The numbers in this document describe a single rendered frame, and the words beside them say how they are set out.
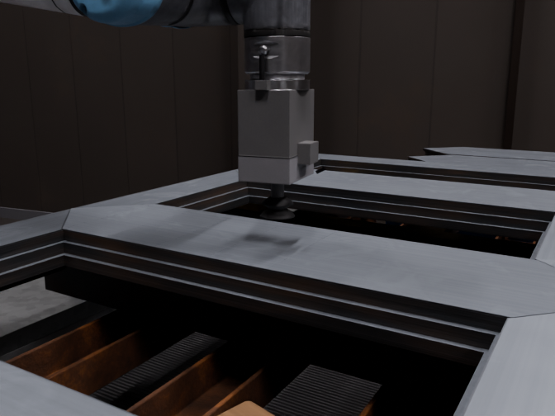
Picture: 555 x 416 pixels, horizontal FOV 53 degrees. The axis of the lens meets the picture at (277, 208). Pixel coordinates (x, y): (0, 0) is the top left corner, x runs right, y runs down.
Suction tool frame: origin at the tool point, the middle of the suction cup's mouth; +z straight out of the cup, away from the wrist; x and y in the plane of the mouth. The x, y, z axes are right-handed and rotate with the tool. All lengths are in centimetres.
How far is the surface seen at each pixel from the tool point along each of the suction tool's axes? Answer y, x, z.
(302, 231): 6.1, -1.1, 3.4
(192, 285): -9.5, 6.6, 6.5
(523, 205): 34.4, -28.3, 3.5
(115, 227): -1.5, 23.2, 3.4
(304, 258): -4.6, -5.1, 3.4
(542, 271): 0.6, -29.6, 3.5
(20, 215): 251, 315, 85
